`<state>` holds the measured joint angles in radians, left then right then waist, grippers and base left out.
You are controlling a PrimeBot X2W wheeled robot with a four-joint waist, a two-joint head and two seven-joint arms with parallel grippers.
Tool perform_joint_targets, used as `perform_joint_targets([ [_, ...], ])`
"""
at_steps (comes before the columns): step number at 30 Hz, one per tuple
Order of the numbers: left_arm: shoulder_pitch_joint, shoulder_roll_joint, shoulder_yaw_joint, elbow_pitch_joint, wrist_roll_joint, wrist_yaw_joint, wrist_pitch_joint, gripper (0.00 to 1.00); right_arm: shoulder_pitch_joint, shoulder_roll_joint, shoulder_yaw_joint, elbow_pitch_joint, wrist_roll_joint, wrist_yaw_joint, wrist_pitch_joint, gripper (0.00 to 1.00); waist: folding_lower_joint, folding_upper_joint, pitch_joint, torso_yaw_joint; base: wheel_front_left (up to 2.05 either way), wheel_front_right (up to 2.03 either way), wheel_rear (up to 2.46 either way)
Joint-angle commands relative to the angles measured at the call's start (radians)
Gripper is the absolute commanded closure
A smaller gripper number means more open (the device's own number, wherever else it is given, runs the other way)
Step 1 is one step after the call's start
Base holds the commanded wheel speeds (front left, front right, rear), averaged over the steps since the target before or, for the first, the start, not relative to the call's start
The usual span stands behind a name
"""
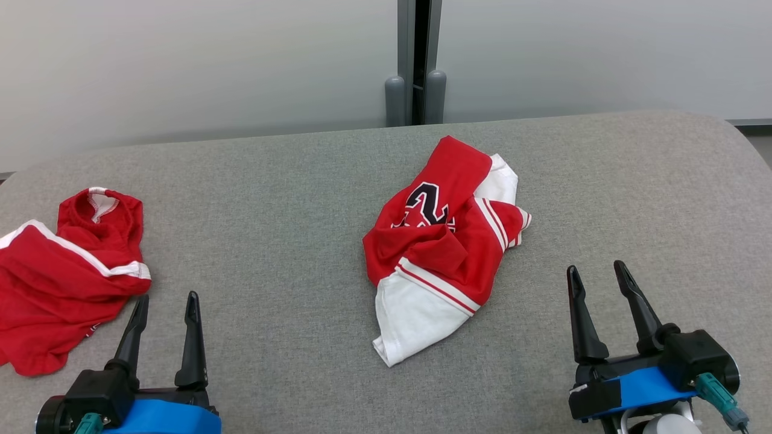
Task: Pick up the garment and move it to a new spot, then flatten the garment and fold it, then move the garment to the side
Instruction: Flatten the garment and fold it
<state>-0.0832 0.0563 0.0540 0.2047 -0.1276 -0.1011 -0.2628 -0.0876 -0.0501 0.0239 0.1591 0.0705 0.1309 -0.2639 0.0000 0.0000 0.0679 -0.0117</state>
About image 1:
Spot black blue-banded right gripper body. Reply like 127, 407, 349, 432
568, 329, 741, 423

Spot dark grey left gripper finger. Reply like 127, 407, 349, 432
175, 291, 209, 388
106, 294, 150, 389

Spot black blue-banded left gripper body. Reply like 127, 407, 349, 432
35, 369, 222, 434

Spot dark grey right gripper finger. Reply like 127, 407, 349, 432
613, 260, 681, 355
566, 265, 610, 363

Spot red shorts with white stripe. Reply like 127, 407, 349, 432
0, 186, 153, 377

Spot red white jersey with number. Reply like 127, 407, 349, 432
362, 135, 533, 368

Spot grey fabric padded surface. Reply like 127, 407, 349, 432
0, 110, 772, 434

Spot grey partition post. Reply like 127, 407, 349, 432
385, 0, 448, 127

